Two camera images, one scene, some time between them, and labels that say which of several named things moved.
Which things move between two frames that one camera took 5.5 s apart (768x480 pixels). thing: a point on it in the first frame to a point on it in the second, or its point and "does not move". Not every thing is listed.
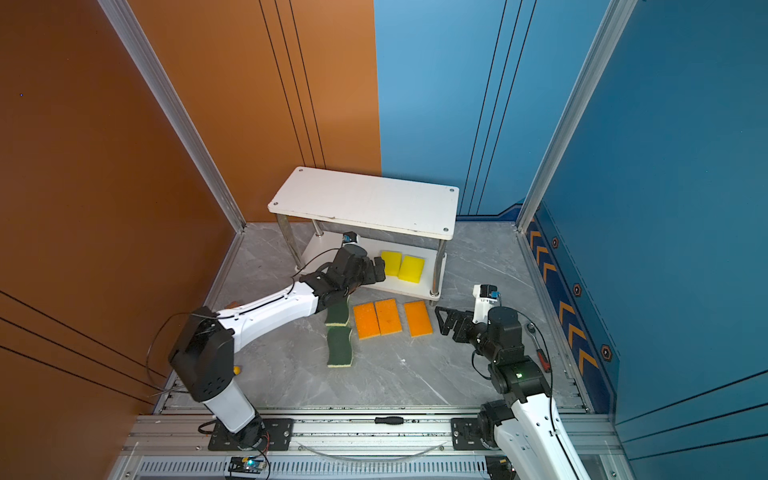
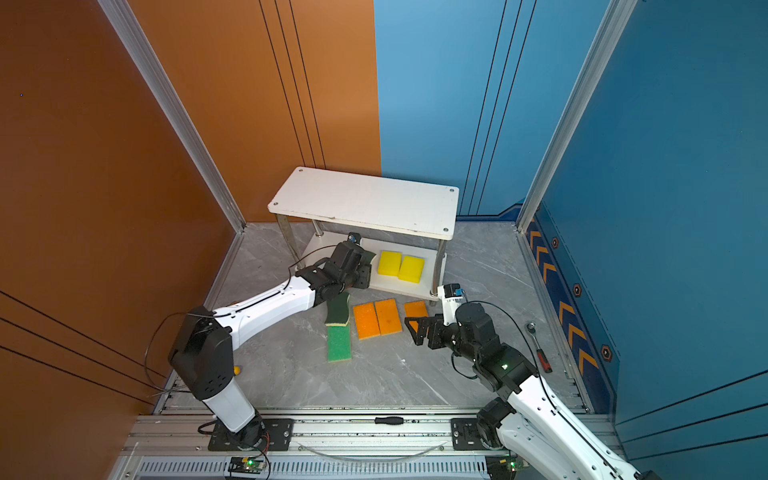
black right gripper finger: [456, 319] to [422, 325]
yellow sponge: [412, 269] does not move
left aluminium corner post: [149, 61] does not move
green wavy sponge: [340, 353] does not move
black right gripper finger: [461, 329] to [437, 338]
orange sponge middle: [388, 316] does not move
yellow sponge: [392, 262] does not move
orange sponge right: [418, 319] does not move
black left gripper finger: [380, 271] to [362, 278]
